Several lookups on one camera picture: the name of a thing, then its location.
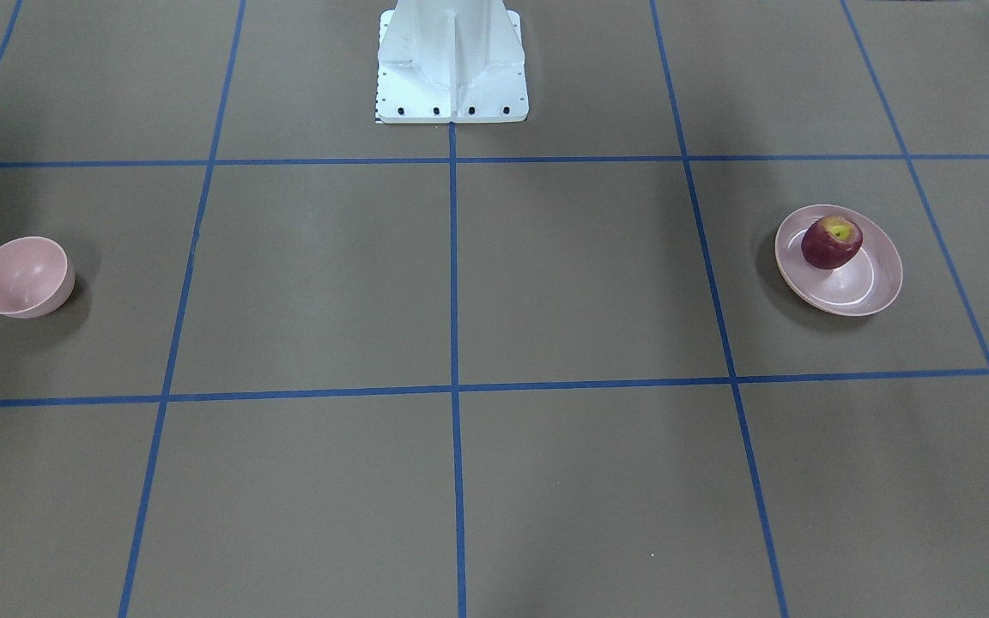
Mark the red apple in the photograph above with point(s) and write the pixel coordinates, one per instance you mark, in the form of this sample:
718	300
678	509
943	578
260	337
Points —
831	242

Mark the pink bowl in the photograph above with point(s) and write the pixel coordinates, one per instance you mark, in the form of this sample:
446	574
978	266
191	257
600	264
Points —
36	277

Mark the pink plate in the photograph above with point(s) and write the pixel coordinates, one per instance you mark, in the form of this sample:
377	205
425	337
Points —
866	285

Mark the white pedestal base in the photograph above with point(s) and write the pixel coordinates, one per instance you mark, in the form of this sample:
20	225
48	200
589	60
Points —
445	62

